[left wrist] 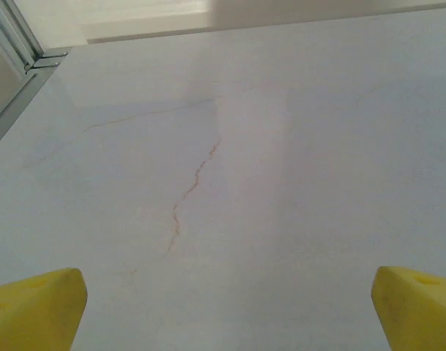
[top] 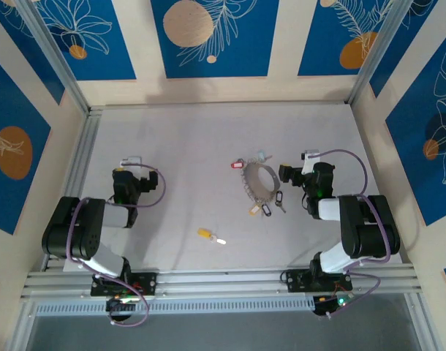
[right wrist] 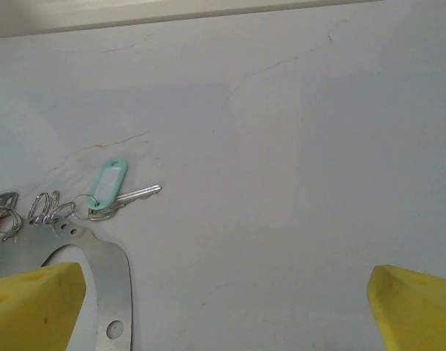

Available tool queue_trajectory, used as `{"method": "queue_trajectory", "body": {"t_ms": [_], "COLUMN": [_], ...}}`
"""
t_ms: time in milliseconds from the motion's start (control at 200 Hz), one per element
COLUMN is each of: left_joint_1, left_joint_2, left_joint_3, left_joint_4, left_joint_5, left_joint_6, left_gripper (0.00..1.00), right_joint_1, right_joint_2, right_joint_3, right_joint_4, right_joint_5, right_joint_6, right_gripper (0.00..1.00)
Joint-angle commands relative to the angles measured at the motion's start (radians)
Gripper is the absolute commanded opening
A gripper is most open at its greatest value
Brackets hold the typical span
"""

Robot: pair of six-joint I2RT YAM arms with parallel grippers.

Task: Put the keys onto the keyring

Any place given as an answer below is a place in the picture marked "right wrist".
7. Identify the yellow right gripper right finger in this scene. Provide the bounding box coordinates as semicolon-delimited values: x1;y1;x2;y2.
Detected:
366;265;446;351

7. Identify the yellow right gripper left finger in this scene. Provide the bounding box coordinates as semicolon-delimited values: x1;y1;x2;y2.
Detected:
0;262;87;351

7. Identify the silver chain necklace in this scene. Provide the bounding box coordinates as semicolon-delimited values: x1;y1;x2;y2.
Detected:
0;215;132;351

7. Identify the steel split ring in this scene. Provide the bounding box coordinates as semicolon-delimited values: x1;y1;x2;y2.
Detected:
28;192;51;224
53;202;78;230
0;205;23;243
72;194;99;220
43;189;62;224

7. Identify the silver key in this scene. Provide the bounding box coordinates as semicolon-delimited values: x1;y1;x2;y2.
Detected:
87;184;162;222
0;191;19;212

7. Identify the green plastic key tag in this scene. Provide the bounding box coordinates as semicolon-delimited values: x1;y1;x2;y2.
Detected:
88;157;129;216

